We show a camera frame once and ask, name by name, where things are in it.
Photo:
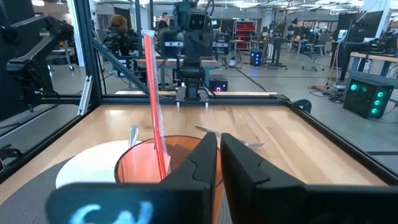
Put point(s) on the small computer monitor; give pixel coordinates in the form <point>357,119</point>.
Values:
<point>342,35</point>

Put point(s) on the white bowl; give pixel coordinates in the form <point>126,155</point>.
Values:
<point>90,165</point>

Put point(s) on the neighbouring black robot arm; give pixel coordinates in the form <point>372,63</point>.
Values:
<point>34,51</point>

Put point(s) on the black standing desk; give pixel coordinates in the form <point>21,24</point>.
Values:
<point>276,53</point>

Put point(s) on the red shelf cabinet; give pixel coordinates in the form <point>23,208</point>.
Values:
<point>245,31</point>

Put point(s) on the wooden desk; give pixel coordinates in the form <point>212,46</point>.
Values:
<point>373,57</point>

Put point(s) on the black aluminium table frame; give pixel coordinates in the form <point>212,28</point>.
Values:
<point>88,46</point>

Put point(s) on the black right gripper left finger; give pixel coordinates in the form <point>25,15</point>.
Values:
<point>186,202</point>

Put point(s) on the red drinking straw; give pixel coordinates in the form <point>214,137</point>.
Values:
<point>152,93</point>

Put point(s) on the silver fork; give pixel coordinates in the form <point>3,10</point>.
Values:
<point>253,145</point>

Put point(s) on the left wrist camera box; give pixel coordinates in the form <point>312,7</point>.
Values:
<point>197,21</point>

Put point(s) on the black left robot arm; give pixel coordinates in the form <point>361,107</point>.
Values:
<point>191,87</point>

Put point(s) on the orange plastic tumbler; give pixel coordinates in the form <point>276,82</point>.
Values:
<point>140,161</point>

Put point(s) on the large black computer tower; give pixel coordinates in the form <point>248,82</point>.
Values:
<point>367,99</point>

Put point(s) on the person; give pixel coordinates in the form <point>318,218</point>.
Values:
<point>118,34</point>
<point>163,21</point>

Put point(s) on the black partition screen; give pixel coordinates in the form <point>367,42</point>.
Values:
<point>12,102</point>

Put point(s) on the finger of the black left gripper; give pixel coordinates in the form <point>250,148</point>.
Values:
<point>172,46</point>
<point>221,42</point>

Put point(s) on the grey office chair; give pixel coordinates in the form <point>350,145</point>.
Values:
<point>321,42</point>

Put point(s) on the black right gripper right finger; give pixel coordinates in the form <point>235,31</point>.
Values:
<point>264,202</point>

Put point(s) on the silver corner bracket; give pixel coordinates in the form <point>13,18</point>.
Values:
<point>84,96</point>

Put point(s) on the black floor fan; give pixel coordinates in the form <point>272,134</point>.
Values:
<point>233,59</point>

